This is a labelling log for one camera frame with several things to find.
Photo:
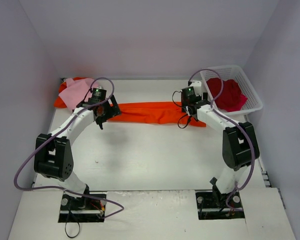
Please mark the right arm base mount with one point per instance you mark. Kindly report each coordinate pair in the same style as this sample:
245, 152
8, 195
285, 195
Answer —
211, 204

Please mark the pink folded t shirt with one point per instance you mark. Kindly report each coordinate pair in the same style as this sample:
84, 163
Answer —
75, 92

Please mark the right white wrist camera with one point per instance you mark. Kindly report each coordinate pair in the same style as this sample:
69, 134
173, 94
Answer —
196, 85

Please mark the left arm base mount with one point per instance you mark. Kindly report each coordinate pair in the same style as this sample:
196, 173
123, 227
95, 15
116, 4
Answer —
81, 210

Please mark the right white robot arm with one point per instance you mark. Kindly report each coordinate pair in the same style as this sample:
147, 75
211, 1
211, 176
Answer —
239, 143

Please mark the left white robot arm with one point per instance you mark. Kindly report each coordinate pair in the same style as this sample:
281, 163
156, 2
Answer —
54, 158

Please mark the white plastic basket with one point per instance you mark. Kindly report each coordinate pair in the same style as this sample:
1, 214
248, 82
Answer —
235, 72

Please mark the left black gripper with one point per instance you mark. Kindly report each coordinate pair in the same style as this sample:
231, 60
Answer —
109, 109

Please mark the red t shirt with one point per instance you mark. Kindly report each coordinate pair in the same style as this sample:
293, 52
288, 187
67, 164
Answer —
231, 98

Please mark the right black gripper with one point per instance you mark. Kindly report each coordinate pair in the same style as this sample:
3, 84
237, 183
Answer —
198, 103

